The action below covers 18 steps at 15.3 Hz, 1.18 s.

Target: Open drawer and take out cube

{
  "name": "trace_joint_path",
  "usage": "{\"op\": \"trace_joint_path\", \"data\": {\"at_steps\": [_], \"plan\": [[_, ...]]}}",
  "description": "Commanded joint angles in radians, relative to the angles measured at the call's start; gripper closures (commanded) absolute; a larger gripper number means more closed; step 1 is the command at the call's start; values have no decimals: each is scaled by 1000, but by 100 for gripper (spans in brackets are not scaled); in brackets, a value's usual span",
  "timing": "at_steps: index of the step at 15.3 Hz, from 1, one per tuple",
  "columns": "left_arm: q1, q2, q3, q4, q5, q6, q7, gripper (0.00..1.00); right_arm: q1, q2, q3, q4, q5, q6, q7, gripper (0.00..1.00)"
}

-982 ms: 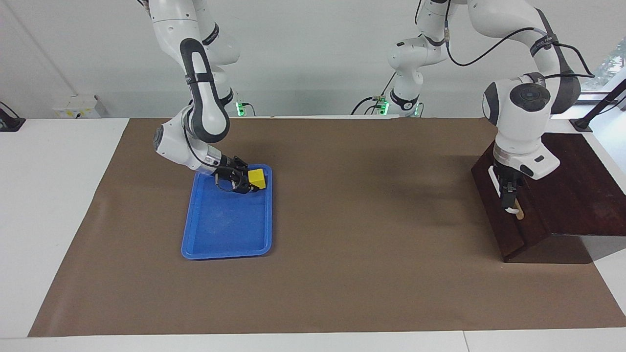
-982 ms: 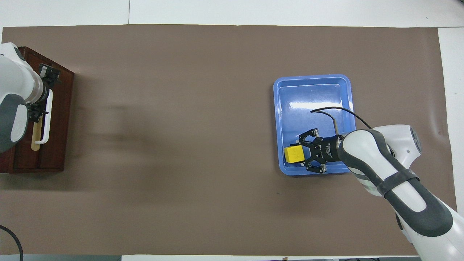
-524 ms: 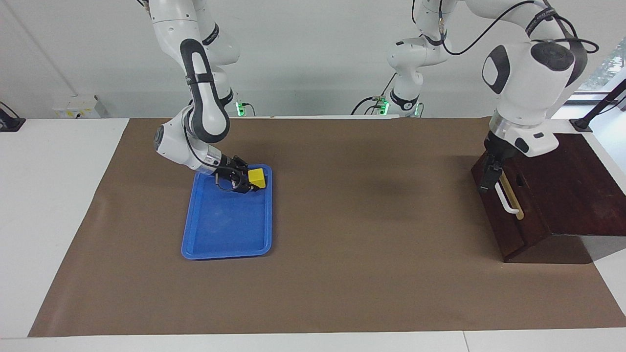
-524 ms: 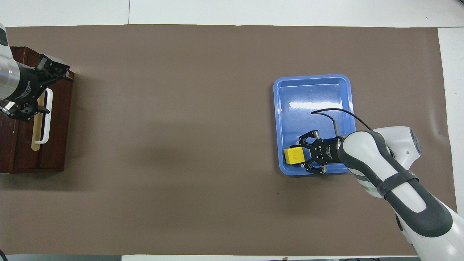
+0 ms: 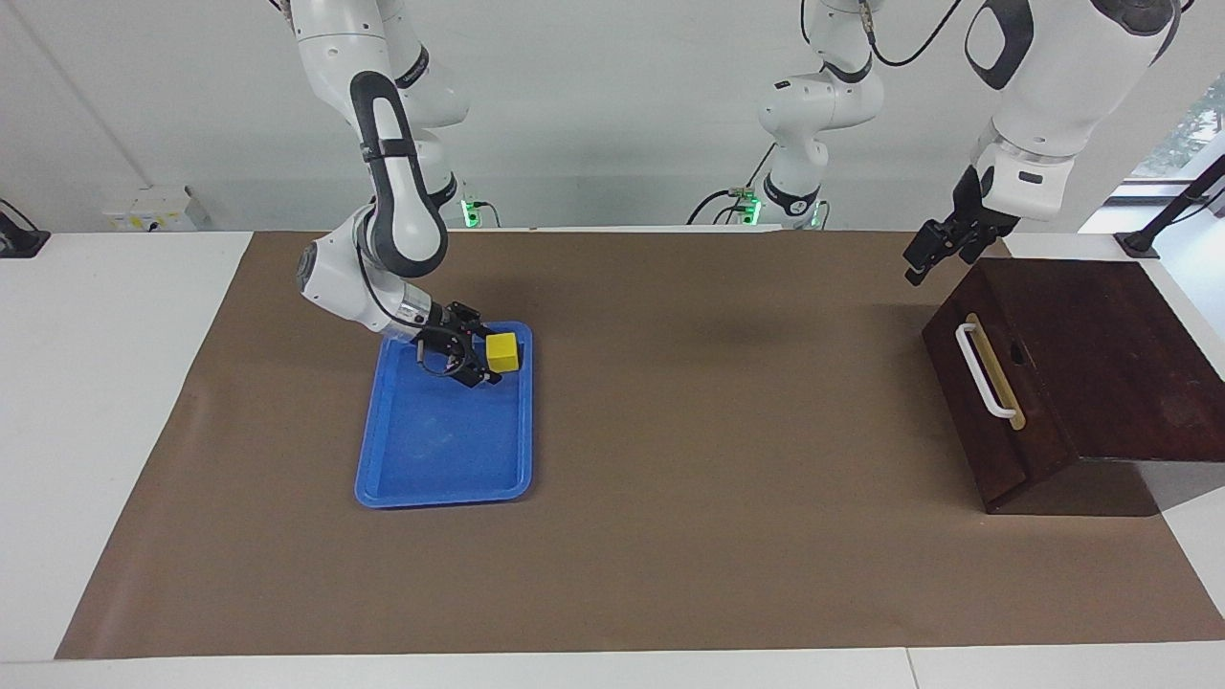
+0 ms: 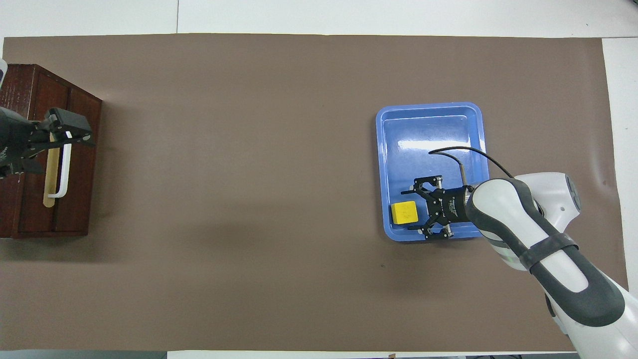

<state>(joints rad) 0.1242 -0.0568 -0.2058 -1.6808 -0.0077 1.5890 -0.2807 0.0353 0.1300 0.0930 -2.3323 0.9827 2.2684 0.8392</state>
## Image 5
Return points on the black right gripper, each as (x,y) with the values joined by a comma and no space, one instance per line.
(450,335)

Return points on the brown table mat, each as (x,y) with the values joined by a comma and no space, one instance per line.
(670,478)

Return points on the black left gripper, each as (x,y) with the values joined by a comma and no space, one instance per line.
(967,225)

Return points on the black clamp stand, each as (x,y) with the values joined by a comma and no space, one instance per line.
(1172,206)

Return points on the dark brown wooden cabinet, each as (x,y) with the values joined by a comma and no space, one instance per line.
(1120,364)

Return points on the white wall outlet box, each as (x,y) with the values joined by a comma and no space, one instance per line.
(153,212)

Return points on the black desk mount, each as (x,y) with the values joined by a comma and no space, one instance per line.
(19,239)

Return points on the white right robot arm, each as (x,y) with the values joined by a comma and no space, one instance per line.
(402,211)

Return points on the dark wooden drawer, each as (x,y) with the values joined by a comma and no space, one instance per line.
(1038,383)

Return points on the blue plastic tray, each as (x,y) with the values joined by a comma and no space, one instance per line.
(440,440)

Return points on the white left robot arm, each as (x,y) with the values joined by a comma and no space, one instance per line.
(1062,77)

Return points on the yellow cube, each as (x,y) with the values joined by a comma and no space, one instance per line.
(502,352)

